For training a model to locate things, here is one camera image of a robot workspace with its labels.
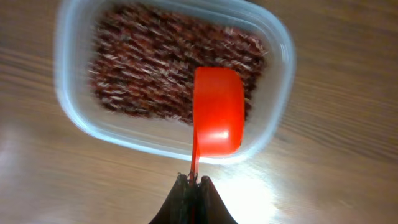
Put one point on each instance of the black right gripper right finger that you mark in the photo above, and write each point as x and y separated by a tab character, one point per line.
210	208

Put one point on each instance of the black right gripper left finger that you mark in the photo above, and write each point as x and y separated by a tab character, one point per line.
176	207

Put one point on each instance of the orange measuring scoop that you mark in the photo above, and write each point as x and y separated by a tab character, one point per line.
218	114

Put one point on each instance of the clear plastic bean container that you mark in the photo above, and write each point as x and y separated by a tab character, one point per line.
171	138

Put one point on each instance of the red beans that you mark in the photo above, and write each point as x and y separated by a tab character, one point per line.
145	59

